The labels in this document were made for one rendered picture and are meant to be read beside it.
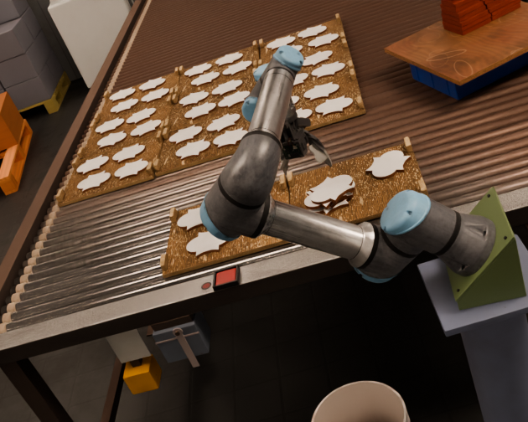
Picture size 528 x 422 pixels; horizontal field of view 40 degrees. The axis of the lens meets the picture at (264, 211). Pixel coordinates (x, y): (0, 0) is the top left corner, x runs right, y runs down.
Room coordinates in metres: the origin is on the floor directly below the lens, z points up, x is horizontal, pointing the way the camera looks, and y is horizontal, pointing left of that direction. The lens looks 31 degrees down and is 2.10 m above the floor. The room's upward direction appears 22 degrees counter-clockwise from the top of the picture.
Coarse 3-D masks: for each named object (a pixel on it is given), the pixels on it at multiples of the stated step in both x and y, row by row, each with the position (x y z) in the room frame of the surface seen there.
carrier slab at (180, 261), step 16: (272, 192) 2.05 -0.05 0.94; (288, 192) 2.02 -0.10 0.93; (192, 208) 2.15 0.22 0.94; (176, 224) 2.09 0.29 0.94; (176, 240) 1.99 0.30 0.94; (240, 240) 1.85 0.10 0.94; (256, 240) 1.81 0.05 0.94; (272, 240) 1.78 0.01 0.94; (176, 256) 1.90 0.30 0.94; (192, 256) 1.87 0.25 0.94; (208, 256) 1.83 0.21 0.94; (224, 256) 1.80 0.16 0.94; (240, 256) 1.79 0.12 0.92; (176, 272) 1.83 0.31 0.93
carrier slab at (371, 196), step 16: (352, 160) 2.04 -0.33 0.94; (368, 160) 2.00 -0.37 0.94; (416, 160) 1.89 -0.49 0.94; (304, 176) 2.06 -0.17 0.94; (320, 176) 2.02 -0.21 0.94; (336, 176) 1.98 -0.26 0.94; (352, 176) 1.95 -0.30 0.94; (368, 176) 1.91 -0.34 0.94; (400, 176) 1.84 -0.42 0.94; (416, 176) 1.81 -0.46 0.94; (304, 192) 1.97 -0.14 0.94; (368, 192) 1.82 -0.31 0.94; (384, 192) 1.79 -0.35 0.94; (304, 208) 1.87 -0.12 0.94; (352, 208) 1.77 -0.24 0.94; (368, 208) 1.74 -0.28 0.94
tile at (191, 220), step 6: (192, 210) 2.12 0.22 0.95; (198, 210) 2.10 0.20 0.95; (186, 216) 2.10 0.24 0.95; (192, 216) 2.08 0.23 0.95; (198, 216) 2.06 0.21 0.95; (180, 222) 2.07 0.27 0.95; (186, 222) 2.06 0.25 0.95; (192, 222) 2.04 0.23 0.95; (198, 222) 2.03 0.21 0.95; (180, 228) 2.05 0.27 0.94; (186, 228) 2.04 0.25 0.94; (192, 228) 2.02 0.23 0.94
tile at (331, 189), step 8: (344, 176) 1.89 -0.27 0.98; (320, 184) 1.90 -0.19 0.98; (328, 184) 1.88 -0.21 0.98; (336, 184) 1.86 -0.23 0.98; (344, 184) 1.84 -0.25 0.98; (312, 192) 1.89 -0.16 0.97; (320, 192) 1.85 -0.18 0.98; (328, 192) 1.84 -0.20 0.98; (336, 192) 1.82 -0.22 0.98; (344, 192) 1.81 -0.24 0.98; (312, 200) 1.83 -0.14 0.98; (320, 200) 1.81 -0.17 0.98; (328, 200) 1.80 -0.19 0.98; (336, 200) 1.79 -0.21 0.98
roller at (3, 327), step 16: (480, 192) 1.63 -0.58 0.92; (496, 192) 1.61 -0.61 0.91; (256, 256) 1.76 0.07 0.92; (272, 256) 1.74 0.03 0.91; (192, 272) 1.81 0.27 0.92; (208, 272) 1.79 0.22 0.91; (144, 288) 1.83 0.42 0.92; (160, 288) 1.81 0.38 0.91; (80, 304) 1.88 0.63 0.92; (96, 304) 1.86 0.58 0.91; (32, 320) 1.91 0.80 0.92; (48, 320) 1.89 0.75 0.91
